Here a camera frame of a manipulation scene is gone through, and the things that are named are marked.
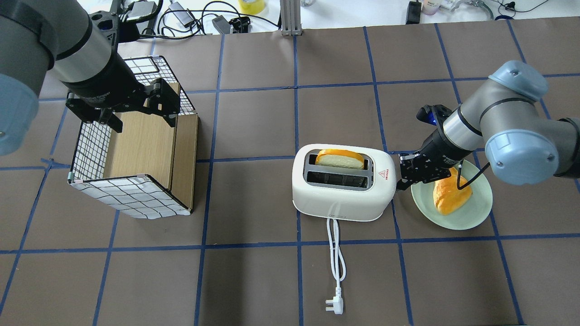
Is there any bread slice on plate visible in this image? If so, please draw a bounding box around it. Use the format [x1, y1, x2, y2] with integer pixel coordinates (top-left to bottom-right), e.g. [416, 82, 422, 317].
[433, 168, 473, 216]

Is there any pale green plate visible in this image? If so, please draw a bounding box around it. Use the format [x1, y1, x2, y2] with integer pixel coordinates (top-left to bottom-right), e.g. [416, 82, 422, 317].
[411, 161, 493, 230]

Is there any grid-patterned storage box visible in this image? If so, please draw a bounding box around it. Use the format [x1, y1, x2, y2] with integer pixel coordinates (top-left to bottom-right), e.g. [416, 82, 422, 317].
[67, 56, 199, 219]

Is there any aluminium frame post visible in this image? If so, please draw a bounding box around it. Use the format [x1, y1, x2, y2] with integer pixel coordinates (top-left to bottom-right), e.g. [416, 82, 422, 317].
[280, 0, 303, 36]

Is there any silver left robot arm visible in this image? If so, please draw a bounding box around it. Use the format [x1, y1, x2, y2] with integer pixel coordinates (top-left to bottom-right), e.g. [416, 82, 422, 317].
[0, 0, 180, 155]

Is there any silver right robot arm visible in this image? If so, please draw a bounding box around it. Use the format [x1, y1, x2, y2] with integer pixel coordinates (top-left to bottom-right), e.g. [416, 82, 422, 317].
[396, 61, 580, 191]

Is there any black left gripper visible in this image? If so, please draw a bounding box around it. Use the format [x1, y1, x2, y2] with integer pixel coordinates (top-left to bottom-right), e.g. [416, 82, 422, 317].
[65, 78, 180, 133]

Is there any white two-slot toaster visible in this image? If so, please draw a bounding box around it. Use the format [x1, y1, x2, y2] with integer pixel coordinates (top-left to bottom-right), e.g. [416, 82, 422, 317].
[292, 143, 397, 221]

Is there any white toaster power cable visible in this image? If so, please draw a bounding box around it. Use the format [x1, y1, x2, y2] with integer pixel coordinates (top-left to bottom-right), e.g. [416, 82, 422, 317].
[324, 217, 347, 313]

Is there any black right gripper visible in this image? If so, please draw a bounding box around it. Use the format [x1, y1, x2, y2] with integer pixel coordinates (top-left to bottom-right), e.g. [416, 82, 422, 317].
[396, 130, 464, 191]

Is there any bread slice in toaster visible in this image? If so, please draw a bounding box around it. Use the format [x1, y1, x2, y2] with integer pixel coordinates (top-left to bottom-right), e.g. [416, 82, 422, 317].
[315, 149, 365, 169]

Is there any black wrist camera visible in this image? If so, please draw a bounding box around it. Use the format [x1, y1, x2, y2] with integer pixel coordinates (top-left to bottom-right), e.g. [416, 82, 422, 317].
[416, 105, 452, 126]

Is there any yellow tape roll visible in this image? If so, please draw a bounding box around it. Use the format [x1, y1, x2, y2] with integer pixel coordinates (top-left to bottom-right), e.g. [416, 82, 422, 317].
[238, 0, 266, 15]

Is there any grey power adapter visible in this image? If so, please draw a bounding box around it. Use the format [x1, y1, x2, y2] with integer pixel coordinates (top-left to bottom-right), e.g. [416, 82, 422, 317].
[169, 1, 197, 28]

